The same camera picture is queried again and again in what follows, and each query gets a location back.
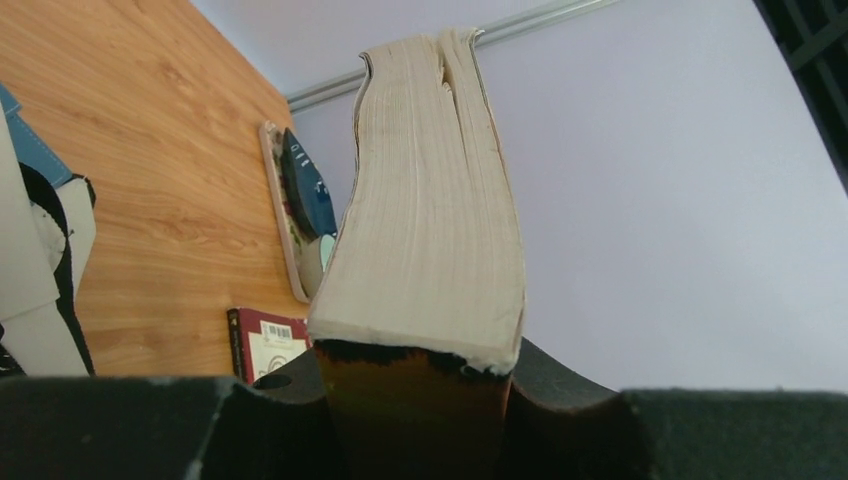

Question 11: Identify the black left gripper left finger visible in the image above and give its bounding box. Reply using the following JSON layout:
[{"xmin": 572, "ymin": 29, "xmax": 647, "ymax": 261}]
[{"xmin": 253, "ymin": 349, "xmax": 345, "ymax": 479}]

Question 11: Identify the red and white book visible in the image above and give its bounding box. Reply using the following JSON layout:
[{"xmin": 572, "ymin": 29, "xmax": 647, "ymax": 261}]
[{"xmin": 227, "ymin": 307, "xmax": 312, "ymax": 384}]

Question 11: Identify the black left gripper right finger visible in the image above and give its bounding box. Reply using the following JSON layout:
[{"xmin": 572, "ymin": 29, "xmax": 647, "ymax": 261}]
[{"xmin": 503, "ymin": 338, "xmax": 651, "ymax": 479}]

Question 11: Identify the light green ceramic bowl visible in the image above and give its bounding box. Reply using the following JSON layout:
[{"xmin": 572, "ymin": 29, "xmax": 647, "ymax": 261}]
[{"xmin": 318, "ymin": 232, "xmax": 337, "ymax": 272}]

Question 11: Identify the floral placemat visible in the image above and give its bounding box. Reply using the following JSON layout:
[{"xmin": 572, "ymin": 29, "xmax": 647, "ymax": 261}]
[{"xmin": 258, "ymin": 120, "xmax": 313, "ymax": 304}]

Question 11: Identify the beige canvas backpack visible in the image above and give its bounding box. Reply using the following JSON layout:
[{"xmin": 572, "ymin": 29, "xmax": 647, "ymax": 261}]
[{"xmin": 1, "ymin": 121, "xmax": 96, "ymax": 376}]

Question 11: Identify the floral cover paperback book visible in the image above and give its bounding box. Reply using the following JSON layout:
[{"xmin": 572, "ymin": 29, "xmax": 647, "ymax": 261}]
[{"xmin": 1, "ymin": 85, "xmax": 73, "ymax": 187}]

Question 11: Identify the dark blue embroidered pouch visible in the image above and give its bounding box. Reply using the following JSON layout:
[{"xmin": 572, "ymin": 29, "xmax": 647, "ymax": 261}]
[{"xmin": 281, "ymin": 129, "xmax": 338, "ymax": 240}]

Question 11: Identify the blue sunset cover book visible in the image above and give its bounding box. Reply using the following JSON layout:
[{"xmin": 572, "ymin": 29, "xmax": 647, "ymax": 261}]
[{"xmin": 308, "ymin": 28, "xmax": 527, "ymax": 479}]

